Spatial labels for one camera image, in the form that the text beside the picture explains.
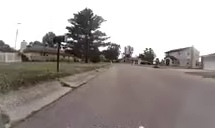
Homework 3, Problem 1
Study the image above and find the dark broad tree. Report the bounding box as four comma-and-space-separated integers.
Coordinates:
102, 42, 122, 62

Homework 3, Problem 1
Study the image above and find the slim pale tree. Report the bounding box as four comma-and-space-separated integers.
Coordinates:
123, 45, 135, 59

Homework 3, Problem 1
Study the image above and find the tall dark pine tree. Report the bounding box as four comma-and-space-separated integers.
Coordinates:
64, 7, 111, 64

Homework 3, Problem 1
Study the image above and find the grey asphalt road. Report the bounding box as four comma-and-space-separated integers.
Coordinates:
13, 63, 215, 128

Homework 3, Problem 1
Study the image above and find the low brown house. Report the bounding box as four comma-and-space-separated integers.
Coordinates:
20, 44, 79, 63

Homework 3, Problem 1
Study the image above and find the round tree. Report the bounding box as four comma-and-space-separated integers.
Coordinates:
41, 31, 58, 48

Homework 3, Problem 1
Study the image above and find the two-storey grey house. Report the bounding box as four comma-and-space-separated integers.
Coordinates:
163, 45, 201, 69

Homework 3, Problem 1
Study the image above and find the pale concrete kerb strip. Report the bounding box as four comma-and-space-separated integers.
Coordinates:
0, 64, 113, 126

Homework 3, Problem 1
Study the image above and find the utility pole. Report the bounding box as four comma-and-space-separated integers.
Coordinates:
13, 22, 22, 51

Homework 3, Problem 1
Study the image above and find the white fence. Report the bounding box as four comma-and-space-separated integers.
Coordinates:
0, 51, 23, 64

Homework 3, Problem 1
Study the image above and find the low house with white garage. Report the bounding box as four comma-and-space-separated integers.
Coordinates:
200, 51, 215, 72

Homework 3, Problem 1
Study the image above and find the dark mailbox on post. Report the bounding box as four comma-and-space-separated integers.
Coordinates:
53, 34, 66, 73

